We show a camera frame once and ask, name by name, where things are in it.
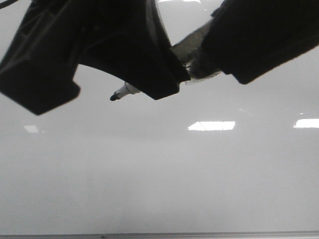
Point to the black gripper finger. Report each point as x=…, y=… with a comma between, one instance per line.
x=248, y=38
x=124, y=38

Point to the white black-tipped whiteboard marker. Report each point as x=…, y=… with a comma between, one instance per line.
x=189, y=52

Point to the white whiteboard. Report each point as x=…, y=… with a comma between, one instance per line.
x=216, y=157

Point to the grey aluminium whiteboard frame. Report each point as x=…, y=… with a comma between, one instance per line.
x=215, y=235

